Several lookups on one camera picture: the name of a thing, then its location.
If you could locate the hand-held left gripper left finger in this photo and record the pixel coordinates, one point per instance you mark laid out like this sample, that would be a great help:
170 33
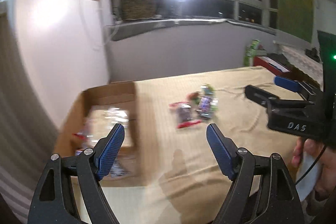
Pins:
110 151

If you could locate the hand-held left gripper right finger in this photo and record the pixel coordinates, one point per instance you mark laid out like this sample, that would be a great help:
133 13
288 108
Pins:
219 151

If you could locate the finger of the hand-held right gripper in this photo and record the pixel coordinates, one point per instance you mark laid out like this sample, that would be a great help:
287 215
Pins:
288 84
258 96

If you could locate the sliced bread bag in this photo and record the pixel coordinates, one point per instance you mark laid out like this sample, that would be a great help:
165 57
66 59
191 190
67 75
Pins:
110 119

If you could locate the clear red candy packet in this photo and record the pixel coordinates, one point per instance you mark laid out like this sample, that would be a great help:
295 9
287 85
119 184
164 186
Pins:
79 136

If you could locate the red snack packet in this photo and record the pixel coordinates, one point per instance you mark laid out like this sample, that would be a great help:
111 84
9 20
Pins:
185 115

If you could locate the clear green snack packet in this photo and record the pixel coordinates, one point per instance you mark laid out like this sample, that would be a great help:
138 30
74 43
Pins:
208 89

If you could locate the brown cardboard box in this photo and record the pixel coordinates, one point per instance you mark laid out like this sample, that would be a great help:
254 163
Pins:
143 108

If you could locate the small brown snack packet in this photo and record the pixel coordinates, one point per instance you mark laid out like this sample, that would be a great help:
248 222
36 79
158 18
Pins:
193 97

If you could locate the person's right hand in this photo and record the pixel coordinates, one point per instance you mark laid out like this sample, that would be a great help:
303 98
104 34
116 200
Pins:
328 169

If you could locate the white lace cloth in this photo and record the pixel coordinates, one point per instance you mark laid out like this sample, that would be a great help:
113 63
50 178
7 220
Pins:
302 64

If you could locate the red storage box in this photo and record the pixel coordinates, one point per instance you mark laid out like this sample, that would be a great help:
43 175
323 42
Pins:
270 66

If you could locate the dark figurine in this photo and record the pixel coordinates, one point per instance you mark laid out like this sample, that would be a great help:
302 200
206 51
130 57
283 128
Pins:
312 52

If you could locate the green paper bag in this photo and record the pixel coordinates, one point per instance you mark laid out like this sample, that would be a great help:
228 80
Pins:
250 53

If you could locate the grey sill cover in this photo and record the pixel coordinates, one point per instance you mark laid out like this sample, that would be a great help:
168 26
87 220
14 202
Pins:
183 22

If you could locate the white cabinet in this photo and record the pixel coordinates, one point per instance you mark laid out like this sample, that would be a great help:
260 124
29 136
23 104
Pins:
60 56

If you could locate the woven basket on windowsill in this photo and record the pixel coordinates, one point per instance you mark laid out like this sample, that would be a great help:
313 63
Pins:
139 6

